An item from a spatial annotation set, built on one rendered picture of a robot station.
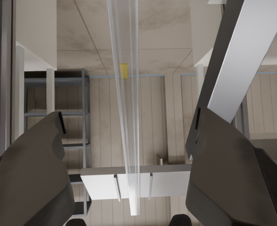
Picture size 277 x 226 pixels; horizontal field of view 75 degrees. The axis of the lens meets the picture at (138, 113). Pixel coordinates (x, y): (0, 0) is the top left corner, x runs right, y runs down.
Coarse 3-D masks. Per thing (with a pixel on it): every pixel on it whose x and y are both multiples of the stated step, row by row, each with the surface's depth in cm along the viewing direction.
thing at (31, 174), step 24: (48, 120) 10; (24, 144) 9; (48, 144) 9; (0, 168) 7; (24, 168) 7; (48, 168) 7; (0, 192) 6; (24, 192) 6; (48, 192) 6; (72, 192) 8; (0, 216) 6; (24, 216) 6; (48, 216) 6
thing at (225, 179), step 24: (216, 120) 10; (216, 144) 8; (240, 144) 8; (192, 168) 7; (216, 168) 7; (240, 168) 7; (192, 192) 7; (216, 192) 6; (240, 192) 6; (264, 192) 6; (216, 216) 6; (240, 216) 5; (264, 216) 5
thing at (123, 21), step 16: (112, 0) 8; (128, 0) 8; (112, 16) 8; (128, 16) 8; (112, 32) 9; (128, 32) 9; (112, 48) 9; (128, 48) 9; (128, 64) 10; (128, 80) 11; (128, 96) 11; (128, 112) 12; (128, 128) 13; (128, 144) 15; (128, 160) 17; (128, 176) 19; (128, 192) 21
